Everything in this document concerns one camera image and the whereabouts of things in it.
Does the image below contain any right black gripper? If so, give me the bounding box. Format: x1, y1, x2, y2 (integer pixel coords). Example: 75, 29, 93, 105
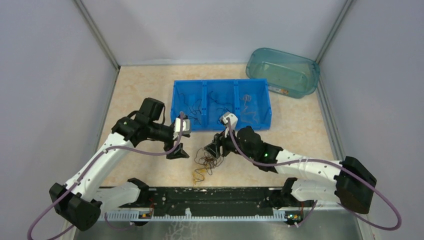
204, 124, 256, 160

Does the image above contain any dark cable bundle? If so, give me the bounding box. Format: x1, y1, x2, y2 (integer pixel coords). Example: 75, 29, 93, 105
193, 147, 225, 176

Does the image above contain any yellow thin cable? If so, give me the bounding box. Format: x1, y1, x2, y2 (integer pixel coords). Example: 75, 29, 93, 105
192, 167, 208, 185

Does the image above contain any pink thin cable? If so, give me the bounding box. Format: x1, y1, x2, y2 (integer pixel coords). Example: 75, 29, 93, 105
239, 94, 261, 126

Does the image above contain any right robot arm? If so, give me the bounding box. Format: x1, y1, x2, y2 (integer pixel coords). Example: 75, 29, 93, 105
204, 126, 377, 214

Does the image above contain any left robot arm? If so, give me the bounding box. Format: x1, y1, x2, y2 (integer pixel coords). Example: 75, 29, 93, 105
49, 97, 192, 231

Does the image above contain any blue divided plastic bin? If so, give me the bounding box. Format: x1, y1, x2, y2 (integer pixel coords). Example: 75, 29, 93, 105
170, 79, 272, 132

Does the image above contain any teal translucent plastic tub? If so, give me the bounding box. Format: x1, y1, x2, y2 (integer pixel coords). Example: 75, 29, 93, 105
245, 47, 321, 99

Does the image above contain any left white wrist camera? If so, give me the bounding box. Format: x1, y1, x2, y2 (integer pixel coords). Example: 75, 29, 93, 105
173, 117, 192, 138

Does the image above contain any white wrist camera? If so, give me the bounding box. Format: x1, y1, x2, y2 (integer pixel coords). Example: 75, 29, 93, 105
173, 117, 192, 138
219, 112, 239, 130

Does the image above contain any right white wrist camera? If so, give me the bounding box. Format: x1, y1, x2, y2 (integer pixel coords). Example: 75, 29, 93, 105
219, 112, 239, 130

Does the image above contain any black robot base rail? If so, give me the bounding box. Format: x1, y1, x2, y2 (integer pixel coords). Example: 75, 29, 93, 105
123, 187, 314, 217

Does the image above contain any grey slotted cable duct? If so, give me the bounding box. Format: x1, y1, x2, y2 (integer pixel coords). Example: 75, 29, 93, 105
98, 209, 303, 225

